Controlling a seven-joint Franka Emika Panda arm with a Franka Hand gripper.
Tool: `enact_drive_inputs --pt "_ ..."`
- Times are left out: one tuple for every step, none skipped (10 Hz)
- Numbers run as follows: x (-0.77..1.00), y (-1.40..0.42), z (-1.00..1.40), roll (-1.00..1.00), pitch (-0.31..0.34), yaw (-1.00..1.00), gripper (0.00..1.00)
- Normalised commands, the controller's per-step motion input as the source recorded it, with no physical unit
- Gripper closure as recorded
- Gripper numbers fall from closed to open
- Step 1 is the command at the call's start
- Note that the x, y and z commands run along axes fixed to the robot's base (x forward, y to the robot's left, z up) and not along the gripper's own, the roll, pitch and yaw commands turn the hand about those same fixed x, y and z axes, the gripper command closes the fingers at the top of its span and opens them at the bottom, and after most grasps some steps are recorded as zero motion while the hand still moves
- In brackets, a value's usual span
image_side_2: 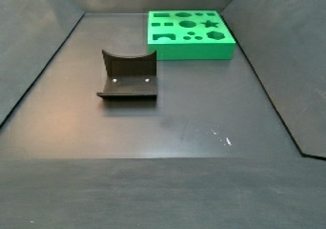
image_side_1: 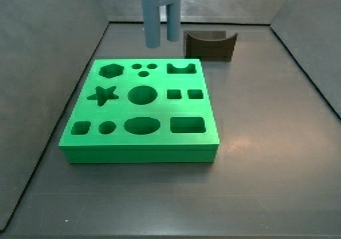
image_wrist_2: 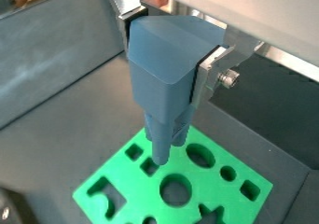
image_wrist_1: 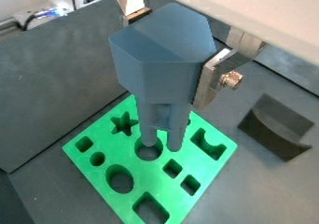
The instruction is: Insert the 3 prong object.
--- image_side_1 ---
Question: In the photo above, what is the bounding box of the blue three-prong peg object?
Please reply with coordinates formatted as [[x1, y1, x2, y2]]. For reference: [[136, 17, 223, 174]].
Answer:
[[142, 0, 180, 48]]

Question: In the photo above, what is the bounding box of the green shape-sorting block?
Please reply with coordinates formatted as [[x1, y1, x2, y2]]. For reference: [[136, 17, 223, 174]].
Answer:
[[59, 58, 219, 164]]

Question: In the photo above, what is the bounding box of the dark curved holder block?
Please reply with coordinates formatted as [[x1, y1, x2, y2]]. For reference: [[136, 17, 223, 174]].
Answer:
[[183, 30, 238, 62]]

